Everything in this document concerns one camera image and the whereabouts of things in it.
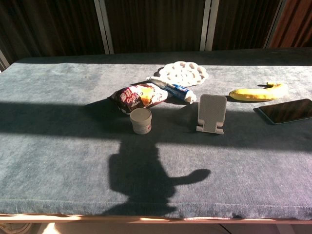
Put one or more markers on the yellow banana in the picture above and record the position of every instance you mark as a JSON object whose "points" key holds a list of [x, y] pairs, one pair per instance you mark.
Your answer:
{"points": [[256, 94]]}

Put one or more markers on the dark red snack bag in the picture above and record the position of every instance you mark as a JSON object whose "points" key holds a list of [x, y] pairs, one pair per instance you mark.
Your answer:
{"points": [[136, 97]]}

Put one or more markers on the white frame post stub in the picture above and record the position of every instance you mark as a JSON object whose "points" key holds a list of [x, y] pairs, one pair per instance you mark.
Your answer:
{"points": [[3, 61]]}

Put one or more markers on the black smartphone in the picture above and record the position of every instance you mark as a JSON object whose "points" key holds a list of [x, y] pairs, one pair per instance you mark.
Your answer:
{"points": [[285, 111]]}

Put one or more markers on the dark pleated curtain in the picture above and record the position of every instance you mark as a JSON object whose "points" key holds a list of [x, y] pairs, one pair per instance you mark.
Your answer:
{"points": [[156, 24]]}

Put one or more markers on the grey phone stand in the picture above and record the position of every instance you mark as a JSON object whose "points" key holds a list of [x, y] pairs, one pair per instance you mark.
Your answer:
{"points": [[211, 109]]}

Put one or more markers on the white double frame post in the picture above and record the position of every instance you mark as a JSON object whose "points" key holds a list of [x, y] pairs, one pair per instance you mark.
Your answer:
{"points": [[104, 26], [209, 24]]}

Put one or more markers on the blue-grey table cloth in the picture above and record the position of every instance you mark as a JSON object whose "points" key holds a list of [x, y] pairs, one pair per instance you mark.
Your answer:
{"points": [[73, 146]]}

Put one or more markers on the reddish brown curtain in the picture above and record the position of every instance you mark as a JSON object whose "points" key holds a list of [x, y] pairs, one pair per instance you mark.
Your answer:
{"points": [[296, 23]]}

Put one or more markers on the white slanted frame post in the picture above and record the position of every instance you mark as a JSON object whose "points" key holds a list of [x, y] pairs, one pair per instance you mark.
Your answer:
{"points": [[274, 24]]}

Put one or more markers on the blue white toothpaste tube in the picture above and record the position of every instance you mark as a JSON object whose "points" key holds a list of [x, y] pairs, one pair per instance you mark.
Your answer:
{"points": [[179, 90]]}

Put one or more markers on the white openwork trivet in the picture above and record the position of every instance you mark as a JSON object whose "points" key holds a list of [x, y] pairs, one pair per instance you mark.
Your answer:
{"points": [[185, 73]]}

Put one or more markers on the small grey lidded jar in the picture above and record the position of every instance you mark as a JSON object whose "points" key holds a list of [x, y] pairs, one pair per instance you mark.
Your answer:
{"points": [[141, 122]]}

